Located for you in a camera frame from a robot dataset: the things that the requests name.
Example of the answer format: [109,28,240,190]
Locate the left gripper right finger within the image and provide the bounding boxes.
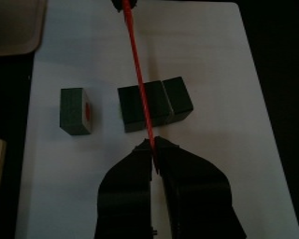
[152,135,248,239]

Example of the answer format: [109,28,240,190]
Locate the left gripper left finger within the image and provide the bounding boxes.
[93,138,154,239]

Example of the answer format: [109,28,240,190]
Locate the red toy knife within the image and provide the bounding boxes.
[121,0,158,174]

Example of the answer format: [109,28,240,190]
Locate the dark toy sushi piece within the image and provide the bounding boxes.
[142,79,176,127]
[161,76,194,124]
[117,83,150,134]
[58,87,93,136]

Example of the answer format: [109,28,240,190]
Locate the white cutting board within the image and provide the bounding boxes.
[12,0,299,239]

